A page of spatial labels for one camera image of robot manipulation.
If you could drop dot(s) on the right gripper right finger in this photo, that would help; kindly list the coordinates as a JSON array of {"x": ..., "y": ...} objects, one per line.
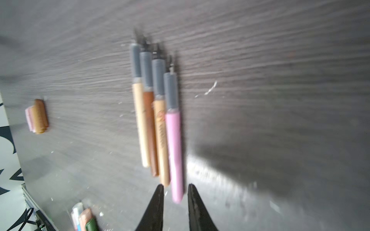
[{"x": 199, "y": 217}]

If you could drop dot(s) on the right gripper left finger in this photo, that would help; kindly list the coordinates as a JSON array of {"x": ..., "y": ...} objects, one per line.
[{"x": 152, "y": 219}]

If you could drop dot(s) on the green capped brown pen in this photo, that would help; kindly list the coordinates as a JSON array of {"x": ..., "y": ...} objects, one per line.
[{"x": 91, "y": 225}]

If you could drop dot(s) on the pink pen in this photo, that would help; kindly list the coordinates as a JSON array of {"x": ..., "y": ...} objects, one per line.
[{"x": 173, "y": 128}]

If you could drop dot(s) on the tan pen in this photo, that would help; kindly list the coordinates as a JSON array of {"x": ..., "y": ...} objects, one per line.
[{"x": 158, "y": 69}]

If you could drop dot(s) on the tan pen cap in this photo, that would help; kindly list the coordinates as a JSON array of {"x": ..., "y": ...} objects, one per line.
[{"x": 38, "y": 128}]

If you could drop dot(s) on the dark brown pen cap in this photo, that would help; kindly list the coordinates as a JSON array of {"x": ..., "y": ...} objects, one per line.
[{"x": 41, "y": 113}]

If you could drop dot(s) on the ochre capped brown pen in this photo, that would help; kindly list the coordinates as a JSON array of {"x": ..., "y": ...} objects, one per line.
[{"x": 147, "y": 75}]

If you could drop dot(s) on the light pink pen cap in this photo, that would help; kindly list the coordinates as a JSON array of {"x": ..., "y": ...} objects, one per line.
[{"x": 29, "y": 118}]

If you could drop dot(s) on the red marker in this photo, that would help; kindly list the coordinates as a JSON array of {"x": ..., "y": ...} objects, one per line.
[{"x": 84, "y": 217}]

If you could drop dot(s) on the blue marker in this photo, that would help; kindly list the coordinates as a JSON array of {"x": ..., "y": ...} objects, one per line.
[{"x": 76, "y": 211}]

